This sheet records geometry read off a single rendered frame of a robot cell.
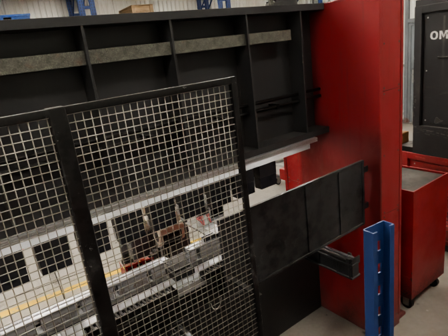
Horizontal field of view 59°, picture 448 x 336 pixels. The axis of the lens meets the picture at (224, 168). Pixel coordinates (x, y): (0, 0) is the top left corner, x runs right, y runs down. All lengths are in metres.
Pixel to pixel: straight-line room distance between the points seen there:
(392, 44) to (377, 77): 0.22
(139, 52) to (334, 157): 1.52
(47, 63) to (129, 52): 0.36
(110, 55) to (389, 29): 1.57
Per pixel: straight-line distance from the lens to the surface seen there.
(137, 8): 8.16
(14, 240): 1.82
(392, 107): 2.65
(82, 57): 1.84
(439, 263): 3.70
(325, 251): 2.53
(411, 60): 9.81
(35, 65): 1.79
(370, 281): 0.83
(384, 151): 2.63
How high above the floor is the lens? 2.10
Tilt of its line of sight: 17 degrees down
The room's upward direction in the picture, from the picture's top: 7 degrees counter-clockwise
